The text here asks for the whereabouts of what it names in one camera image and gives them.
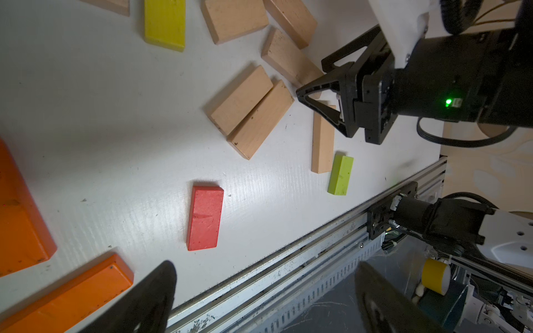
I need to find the wooden block pair lower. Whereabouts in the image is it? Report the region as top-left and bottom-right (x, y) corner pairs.
(227, 80), (294, 160)

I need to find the small wooden block left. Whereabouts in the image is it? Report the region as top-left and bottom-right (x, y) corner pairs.
(82, 0), (130, 17)

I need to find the wooden block pair upper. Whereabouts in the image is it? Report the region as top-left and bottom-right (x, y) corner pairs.
(205, 65), (273, 137)

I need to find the wooden block upright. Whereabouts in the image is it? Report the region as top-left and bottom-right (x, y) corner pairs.
(311, 112), (335, 173)

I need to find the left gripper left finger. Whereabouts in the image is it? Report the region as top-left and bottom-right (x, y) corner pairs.
(82, 260), (177, 332)

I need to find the yellow tape roll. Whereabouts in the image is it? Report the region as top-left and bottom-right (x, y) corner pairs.
(421, 259), (451, 296)

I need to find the red block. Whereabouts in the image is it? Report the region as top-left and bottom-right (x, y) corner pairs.
(187, 186), (224, 251)

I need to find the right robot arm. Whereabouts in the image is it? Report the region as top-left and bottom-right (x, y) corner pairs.
(296, 1), (532, 148)

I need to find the orange block lower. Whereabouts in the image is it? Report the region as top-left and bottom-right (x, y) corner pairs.
(1, 254), (134, 332)

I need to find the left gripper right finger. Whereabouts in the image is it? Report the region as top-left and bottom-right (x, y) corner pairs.
(355, 262), (444, 332)

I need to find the wooden block pair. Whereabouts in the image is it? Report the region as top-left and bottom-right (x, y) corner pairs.
(205, 65), (273, 137)
(227, 80), (294, 160)

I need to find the orange block upright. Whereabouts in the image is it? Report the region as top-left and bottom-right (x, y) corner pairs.
(1, 142), (58, 277)

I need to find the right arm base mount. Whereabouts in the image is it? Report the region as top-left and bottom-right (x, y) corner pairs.
(366, 181), (418, 240)

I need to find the light green block lower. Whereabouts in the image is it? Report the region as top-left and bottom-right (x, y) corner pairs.
(328, 154), (354, 196)

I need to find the yellow block left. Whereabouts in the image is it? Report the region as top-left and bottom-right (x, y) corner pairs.
(144, 0), (186, 52)

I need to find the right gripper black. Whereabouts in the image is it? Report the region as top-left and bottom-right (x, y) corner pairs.
(296, 25), (400, 145)

